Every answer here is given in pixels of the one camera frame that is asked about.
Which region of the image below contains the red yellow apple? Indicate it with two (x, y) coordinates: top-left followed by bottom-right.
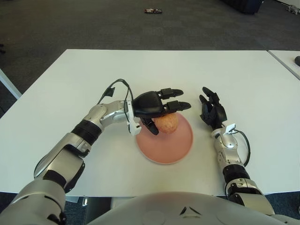
(153, 113), (178, 134)

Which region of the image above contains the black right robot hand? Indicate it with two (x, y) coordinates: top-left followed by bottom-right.
(198, 86), (227, 129)

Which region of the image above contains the silver robot torso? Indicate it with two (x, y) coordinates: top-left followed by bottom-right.
(86, 191), (300, 225)

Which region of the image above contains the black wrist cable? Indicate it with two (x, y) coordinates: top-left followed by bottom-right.
(97, 79), (135, 125)
(234, 128), (251, 167)

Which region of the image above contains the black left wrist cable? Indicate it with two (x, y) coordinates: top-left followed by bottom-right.
(97, 79), (135, 125)

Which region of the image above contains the large black floor object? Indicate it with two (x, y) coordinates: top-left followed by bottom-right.
(231, 0), (262, 14)

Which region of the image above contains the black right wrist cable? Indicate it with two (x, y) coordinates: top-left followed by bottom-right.
(234, 128), (251, 167)

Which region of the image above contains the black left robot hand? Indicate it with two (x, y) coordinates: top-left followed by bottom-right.
(132, 88), (192, 136)

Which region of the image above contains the pink round plate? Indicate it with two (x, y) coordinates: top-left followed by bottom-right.
(135, 112), (194, 165)

